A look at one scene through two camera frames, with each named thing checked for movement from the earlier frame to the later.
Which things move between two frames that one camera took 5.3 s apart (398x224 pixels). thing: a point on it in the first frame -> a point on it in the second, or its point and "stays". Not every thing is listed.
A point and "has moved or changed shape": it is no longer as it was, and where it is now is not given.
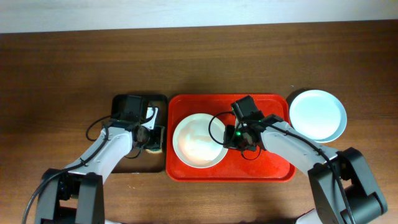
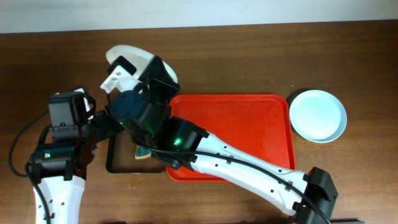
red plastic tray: (236, 165) stays
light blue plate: (318, 115) stays
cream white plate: (193, 144) has moved or changed shape
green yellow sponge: (155, 150) has moved or changed shape
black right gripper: (232, 140) -> (160, 86)
